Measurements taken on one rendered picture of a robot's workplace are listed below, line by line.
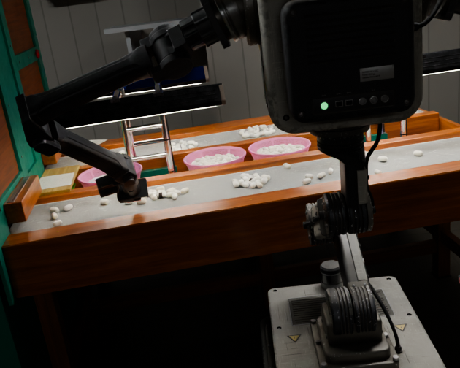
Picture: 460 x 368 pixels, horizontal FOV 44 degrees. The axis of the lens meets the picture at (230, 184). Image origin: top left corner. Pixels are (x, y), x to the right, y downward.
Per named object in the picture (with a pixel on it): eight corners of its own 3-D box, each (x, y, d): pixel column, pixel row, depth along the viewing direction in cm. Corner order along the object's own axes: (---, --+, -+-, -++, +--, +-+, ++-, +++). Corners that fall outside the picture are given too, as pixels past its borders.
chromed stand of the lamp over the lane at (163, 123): (183, 207, 212) (164, 89, 197) (130, 215, 210) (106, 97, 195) (180, 190, 230) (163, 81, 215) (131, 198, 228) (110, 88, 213)
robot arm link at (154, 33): (6, 133, 126) (-2, 97, 130) (37, 155, 139) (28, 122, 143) (189, 52, 124) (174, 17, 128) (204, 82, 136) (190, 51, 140)
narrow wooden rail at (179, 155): (439, 135, 264) (439, 112, 261) (48, 198, 248) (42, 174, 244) (434, 133, 270) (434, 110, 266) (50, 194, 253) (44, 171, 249)
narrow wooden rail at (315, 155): (477, 153, 234) (478, 128, 230) (34, 226, 217) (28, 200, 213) (470, 150, 239) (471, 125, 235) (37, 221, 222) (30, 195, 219)
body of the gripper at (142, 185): (116, 184, 188) (112, 175, 182) (146, 179, 189) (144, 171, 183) (117, 202, 186) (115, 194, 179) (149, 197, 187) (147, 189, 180)
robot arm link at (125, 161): (45, 139, 133) (36, 102, 137) (27, 150, 135) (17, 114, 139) (142, 182, 172) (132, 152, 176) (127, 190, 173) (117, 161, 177)
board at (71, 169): (70, 191, 217) (69, 188, 217) (31, 198, 216) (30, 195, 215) (79, 166, 248) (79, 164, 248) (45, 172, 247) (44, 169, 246)
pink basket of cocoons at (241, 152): (260, 175, 236) (258, 153, 232) (204, 192, 224) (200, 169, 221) (229, 162, 258) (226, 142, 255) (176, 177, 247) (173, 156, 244)
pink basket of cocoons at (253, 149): (320, 170, 232) (318, 148, 229) (256, 180, 230) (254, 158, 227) (303, 153, 257) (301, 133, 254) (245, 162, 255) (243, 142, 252)
